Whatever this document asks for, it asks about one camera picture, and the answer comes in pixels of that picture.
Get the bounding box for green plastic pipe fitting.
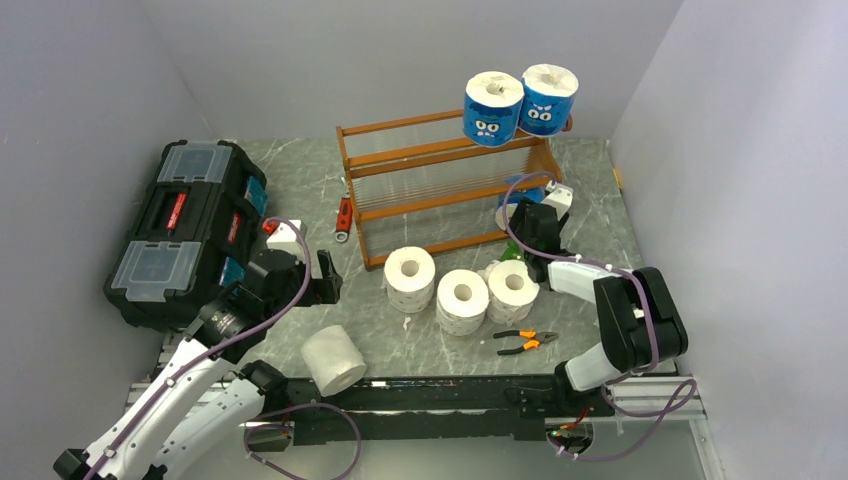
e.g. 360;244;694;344
499;241;524;262

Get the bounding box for white floral paper roll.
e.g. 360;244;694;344
383;246;436;314
486;260;540;325
436;269;490;336

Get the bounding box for plain white paper roll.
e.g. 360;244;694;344
301;325;367;397

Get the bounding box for orange wooden shelf rack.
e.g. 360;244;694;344
336;110;564;270

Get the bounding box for blue paper roll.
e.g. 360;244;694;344
463;71;524;148
518;64;579;137
494;187;546;231

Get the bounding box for black plastic toolbox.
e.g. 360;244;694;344
103;140;268;332

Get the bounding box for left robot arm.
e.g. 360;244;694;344
53;249;343;479

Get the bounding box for orange handled pliers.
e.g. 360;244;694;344
492;329;559;356

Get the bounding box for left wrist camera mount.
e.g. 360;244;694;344
262;219;307;261

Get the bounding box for red handled wrench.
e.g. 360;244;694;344
334;196;353;243

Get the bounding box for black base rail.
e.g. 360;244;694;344
248;369;613;446

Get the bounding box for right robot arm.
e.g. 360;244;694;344
509;199;689;415

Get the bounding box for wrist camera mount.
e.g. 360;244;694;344
262;219;307;261
541;181;574;220

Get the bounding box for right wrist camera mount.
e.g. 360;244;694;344
541;181;574;220

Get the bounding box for white plastic pipe fitting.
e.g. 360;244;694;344
477;260;499;282

